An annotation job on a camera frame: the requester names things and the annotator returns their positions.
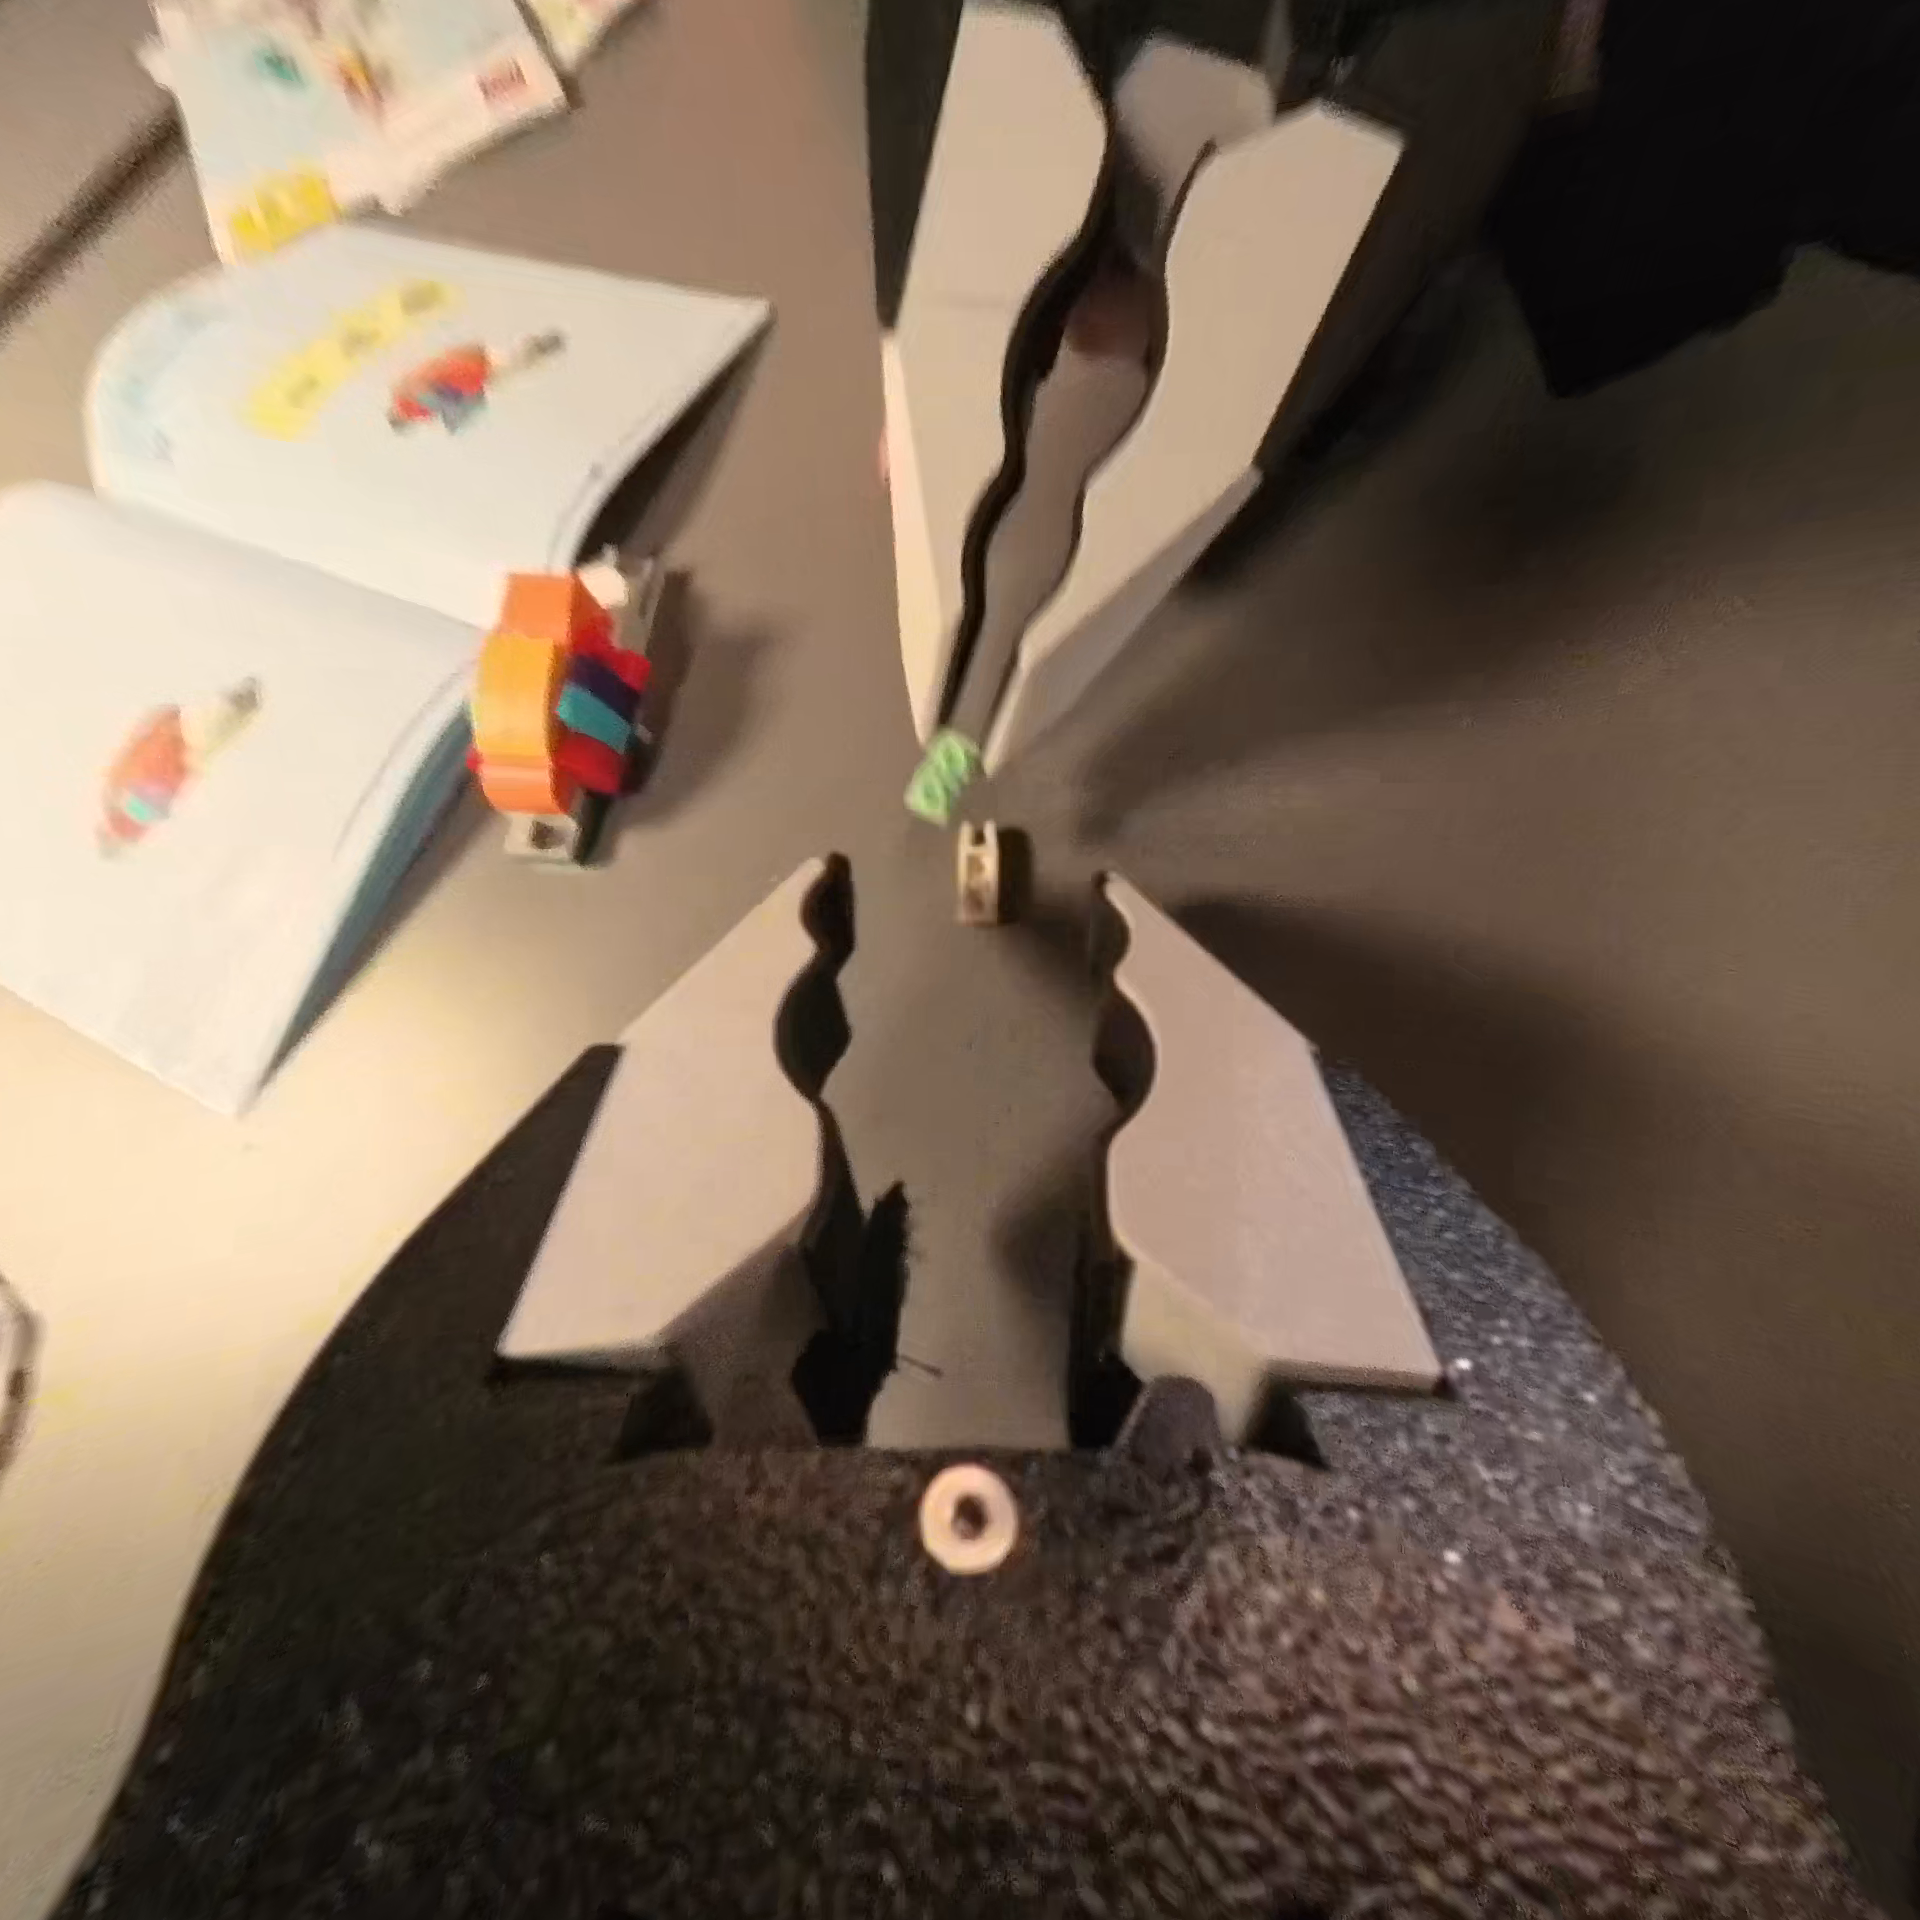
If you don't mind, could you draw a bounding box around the orange red lego model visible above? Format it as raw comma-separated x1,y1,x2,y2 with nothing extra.
464,551,671,872

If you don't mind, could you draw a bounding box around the bird cover instruction booklet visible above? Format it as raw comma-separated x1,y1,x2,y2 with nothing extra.
139,0,575,266

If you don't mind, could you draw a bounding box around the person's right forearm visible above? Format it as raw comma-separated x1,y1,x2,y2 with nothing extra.
1485,0,1920,400

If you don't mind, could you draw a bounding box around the cream lego plate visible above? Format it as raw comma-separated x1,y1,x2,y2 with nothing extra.
954,821,1034,927

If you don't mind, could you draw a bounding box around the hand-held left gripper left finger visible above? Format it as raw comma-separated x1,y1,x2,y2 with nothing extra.
492,851,860,1451

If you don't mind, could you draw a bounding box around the pale green lego piece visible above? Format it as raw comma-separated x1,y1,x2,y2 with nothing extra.
903,726,990,824

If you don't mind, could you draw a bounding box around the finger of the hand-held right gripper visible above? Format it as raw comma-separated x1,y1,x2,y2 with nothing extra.
979,35,1413,775
880,0,1115,725

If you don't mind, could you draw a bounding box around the small white instruction booklet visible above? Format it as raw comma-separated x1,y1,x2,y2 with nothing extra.
517,0,650,72

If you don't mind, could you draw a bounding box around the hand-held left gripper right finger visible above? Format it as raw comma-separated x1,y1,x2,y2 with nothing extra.
1087,872,1448,1451

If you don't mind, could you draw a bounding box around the open lego instruction booklet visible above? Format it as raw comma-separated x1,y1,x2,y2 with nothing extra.
0,222,778,1120

